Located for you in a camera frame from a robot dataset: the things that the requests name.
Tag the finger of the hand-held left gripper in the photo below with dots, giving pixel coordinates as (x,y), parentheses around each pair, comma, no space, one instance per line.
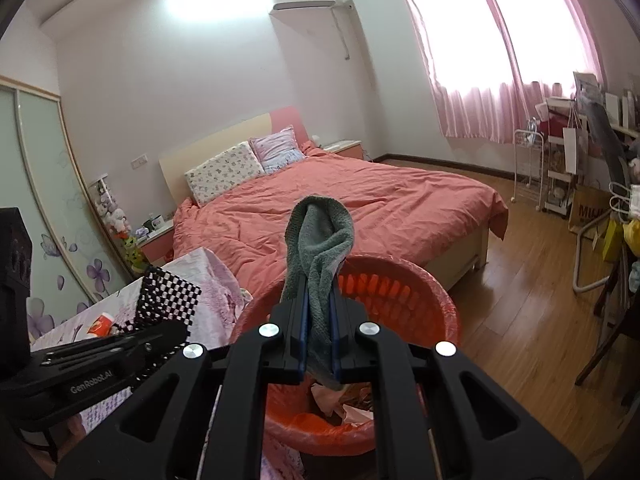
(100,375)

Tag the grey mesh chair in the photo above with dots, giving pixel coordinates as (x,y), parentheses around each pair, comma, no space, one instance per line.
(607,140)

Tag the pink curtain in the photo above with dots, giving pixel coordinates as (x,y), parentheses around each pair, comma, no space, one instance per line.
(475,60)

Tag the green plush toy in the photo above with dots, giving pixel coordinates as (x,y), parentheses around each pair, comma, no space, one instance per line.
(132,250)

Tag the white wall socket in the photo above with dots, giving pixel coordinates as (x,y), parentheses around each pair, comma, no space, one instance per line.
(140,161)

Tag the pink striped pillow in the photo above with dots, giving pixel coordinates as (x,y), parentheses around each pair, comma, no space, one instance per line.
(277,152)

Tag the white paper bag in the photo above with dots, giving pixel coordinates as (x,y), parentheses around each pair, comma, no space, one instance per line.
(572,152)

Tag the white floral pillow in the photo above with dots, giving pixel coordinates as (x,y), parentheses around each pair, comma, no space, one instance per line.
(225,170)

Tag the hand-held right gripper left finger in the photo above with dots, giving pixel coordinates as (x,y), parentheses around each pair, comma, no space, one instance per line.
(235,385)

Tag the red plastic basket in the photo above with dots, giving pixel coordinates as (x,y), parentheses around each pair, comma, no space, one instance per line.
(427,302)

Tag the white shelf trolley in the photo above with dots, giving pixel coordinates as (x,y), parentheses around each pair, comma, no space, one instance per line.
(562,190)

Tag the grey green sock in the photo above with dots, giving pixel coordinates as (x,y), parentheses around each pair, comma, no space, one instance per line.
(320,240)

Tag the floral pink purple tablecloth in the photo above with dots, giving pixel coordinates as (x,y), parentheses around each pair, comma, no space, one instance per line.
(210,272)

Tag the wardrobe with flower print doors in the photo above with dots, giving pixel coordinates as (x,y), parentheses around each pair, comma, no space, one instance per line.
(50,185)

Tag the black white checkered cloth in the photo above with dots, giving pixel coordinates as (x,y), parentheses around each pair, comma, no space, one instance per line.
(170,295)

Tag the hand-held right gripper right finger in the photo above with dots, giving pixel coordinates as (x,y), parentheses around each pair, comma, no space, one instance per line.
(415,390)

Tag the instant noodle cup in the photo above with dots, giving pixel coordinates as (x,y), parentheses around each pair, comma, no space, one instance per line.
(102,325)

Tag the bed with coral duvet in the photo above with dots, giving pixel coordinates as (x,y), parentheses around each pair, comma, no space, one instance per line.
(375,195)

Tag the dark wooden chair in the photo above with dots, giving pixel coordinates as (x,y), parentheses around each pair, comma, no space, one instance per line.
(615,320)

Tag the pink white nightstand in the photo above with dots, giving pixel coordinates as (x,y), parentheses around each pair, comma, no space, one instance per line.
(157,245)
(345,149)

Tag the yellow bag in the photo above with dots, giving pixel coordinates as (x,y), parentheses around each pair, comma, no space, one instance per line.
(614,240)

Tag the brown paper bag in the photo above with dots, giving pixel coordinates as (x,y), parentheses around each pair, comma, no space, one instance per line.
(590,210)

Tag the clear tube of plush toys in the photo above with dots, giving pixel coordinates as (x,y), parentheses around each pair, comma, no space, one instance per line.
(110,207)

